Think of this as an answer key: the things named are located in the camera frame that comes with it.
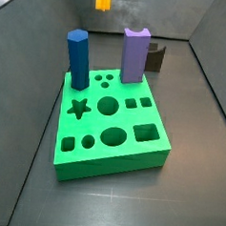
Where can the green foam shape board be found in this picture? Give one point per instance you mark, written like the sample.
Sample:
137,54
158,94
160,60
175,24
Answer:
108,128

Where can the purple concave-top block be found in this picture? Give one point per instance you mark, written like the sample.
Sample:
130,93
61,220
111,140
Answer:
134,55

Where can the blue hexagonal prism block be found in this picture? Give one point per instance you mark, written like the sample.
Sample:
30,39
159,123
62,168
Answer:
78,41

